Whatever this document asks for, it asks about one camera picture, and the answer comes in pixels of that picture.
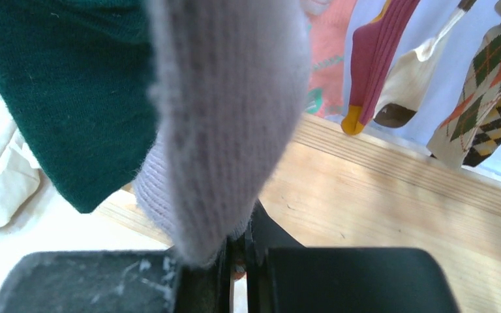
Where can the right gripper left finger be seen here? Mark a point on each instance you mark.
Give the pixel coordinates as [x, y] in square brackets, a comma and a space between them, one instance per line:
[116, 281]

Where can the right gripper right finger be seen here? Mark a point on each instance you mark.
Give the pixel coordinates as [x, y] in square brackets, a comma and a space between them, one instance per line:
[285, 276]

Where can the grey sock with red stripes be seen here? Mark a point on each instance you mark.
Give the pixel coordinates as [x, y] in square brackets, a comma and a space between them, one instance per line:
[231, 86]

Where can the dark teal sock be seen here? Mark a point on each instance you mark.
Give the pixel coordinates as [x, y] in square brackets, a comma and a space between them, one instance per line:
[74, 75]

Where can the cream sock brown toe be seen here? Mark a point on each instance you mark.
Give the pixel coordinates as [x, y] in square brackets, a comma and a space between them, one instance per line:
[408, 80]

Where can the maroon striped sock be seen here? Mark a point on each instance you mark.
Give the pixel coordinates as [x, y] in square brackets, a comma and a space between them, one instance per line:
[373, 47]

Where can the cream argyle sock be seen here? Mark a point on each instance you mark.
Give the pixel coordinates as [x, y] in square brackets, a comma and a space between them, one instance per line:
[453, 138]

